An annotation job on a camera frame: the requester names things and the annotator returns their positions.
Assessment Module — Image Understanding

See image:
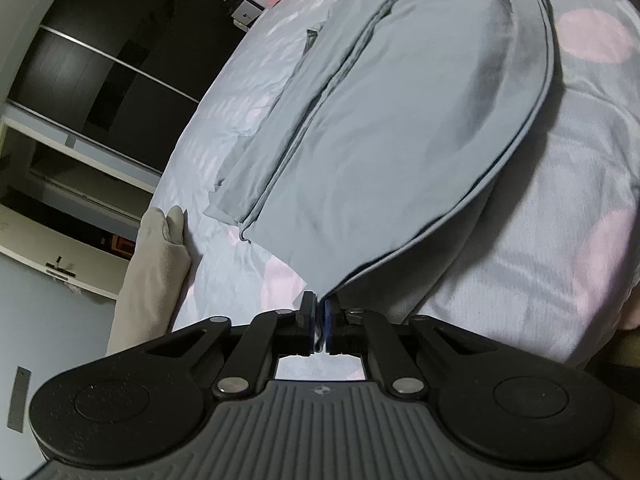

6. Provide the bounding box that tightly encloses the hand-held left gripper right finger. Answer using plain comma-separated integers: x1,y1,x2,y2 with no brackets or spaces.
322,294,497,401

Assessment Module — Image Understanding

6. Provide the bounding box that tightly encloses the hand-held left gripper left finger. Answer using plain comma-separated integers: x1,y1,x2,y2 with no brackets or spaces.
144,290,321,402

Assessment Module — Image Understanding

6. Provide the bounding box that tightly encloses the grey garment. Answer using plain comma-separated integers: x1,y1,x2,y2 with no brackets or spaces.
204,0,559,306

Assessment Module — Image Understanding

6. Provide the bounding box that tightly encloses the folded beige cloth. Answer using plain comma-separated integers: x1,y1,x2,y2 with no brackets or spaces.
106,204,194,357

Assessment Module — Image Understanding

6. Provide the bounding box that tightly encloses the white striped nightstand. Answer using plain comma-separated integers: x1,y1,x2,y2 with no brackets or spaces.
234,0,275,32

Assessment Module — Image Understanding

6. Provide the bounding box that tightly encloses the black sliding-door wardrobe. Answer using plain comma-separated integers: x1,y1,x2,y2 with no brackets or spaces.
4,0,253,177

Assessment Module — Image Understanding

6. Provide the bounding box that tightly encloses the cream door with handle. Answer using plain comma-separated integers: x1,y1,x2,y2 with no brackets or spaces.
0,204,137,302

